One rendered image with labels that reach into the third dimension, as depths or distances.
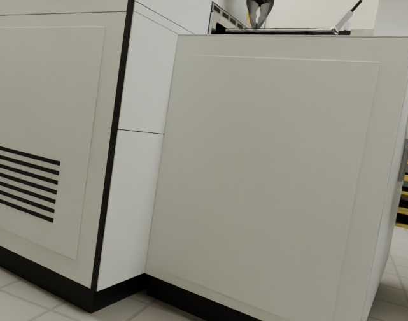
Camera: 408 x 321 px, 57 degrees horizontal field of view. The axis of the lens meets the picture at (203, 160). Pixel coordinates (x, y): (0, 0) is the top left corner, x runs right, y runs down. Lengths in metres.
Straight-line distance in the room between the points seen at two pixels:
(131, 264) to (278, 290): 0.44
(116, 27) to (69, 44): 0.17
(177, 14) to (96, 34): 0.25
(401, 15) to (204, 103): 0.53
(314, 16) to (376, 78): 3.78
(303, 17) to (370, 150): 3.86
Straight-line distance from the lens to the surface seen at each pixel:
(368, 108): 0.95
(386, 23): 1.06
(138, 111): 1.06
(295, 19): 4.74
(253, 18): 1.34
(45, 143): 1.21
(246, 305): 1.10
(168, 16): 1.16
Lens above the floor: 0.55
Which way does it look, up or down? 5 degrees down
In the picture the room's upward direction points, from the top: 9 degrees clockwise
